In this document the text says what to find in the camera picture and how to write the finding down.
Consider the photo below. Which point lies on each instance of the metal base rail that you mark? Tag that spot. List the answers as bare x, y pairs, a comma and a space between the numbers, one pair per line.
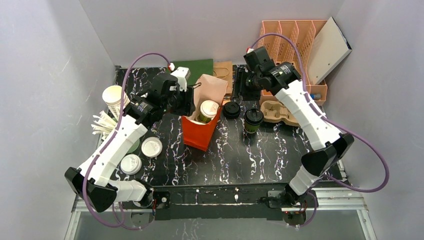
233, 213

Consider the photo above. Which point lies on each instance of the tall stack paper cups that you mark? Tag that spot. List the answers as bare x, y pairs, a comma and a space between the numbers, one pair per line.
112, 96

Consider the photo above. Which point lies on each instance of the pink desk file organizer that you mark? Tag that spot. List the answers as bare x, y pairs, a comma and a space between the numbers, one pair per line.
302, 33

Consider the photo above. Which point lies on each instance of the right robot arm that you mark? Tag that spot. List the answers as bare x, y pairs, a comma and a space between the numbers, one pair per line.
328, 143

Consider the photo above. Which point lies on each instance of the white lids partial stack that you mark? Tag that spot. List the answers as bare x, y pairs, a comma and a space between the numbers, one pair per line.
151, 147

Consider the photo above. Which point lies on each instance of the stack of pulp cup carriers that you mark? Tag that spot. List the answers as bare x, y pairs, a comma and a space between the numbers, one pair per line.
276, 112

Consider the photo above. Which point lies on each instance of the single green paper cup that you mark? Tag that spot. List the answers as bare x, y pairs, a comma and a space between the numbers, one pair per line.
250, 128

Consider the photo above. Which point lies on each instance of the green paper bag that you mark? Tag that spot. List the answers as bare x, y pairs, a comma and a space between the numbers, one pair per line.
197, 68

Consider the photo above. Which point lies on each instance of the orange paper bag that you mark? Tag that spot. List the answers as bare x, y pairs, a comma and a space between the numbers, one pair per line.
195, 133

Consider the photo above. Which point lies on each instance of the white cup lids stack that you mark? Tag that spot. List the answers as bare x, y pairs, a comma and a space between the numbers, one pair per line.
130, 164

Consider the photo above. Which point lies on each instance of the single white cup lid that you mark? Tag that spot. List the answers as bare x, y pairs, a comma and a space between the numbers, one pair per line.
209, 108

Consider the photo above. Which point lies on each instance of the black cup lids stack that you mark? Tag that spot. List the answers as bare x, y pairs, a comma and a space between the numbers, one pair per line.
231, 110

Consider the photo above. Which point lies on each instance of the white board panel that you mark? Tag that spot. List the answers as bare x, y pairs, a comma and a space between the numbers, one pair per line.
328, 50

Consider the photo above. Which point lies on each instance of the green cup of straws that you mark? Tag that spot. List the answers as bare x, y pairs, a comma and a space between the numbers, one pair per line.
103, 124

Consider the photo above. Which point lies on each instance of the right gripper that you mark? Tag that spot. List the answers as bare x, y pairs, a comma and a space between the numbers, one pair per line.
239, 85

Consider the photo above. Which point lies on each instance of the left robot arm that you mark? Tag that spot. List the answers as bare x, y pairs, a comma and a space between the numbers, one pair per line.
92, 181

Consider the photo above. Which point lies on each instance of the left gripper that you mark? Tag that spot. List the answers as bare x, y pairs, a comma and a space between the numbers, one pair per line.
185, 102

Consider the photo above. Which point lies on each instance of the brown kraft paper bag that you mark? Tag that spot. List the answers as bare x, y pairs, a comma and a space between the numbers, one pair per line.
224, 70

